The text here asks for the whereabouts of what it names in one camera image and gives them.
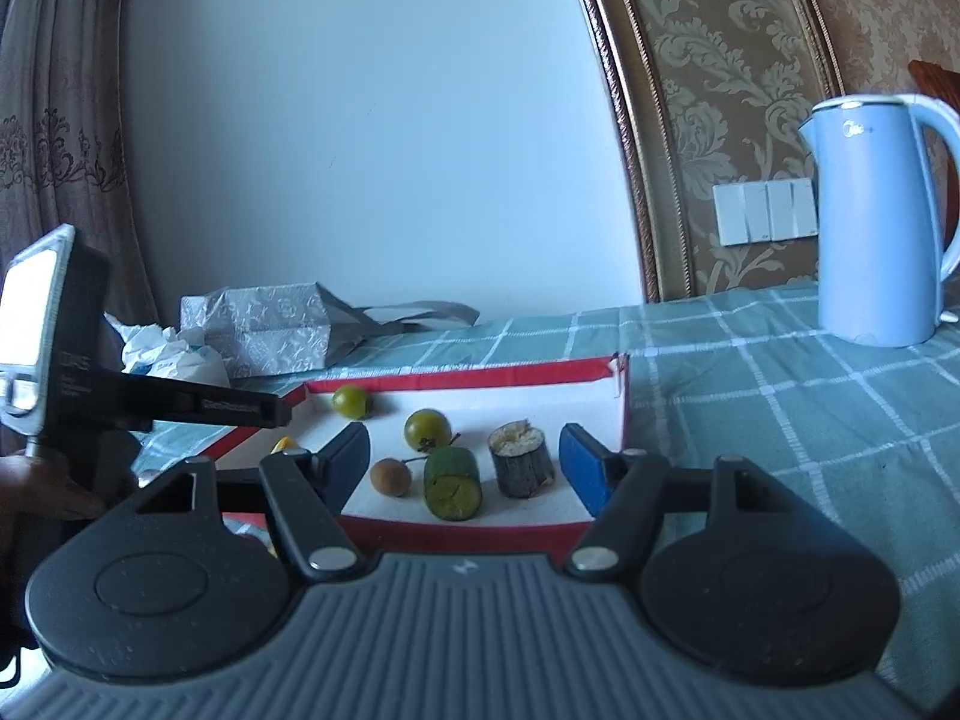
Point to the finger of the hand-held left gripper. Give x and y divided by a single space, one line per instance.
210 406

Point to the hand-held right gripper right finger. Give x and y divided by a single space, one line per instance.
585 469

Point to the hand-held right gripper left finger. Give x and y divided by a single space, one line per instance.
346 465

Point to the brown longan with stem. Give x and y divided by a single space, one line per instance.
390 478

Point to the dark sugarcane piece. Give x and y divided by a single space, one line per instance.
523 463

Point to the round green fruit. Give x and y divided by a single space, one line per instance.
426 429
350 401

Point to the yellow fruit piece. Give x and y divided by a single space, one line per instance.
283 444

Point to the green cucumber piece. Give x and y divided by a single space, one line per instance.
452 486

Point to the red cardboard box tray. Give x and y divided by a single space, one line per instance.
480 405

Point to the person's left hand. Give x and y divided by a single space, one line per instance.
41 491

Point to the white tissue pack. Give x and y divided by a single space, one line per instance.
180 364

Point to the grey patterned gift bag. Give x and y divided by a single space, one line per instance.
262 330

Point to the green checked tablecloth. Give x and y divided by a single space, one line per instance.
750 405

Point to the brown patterned curtain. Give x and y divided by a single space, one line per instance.
67 112

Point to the light blue electric kettle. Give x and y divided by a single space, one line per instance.
874 240

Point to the white wall switch panel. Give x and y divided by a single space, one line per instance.
765 211

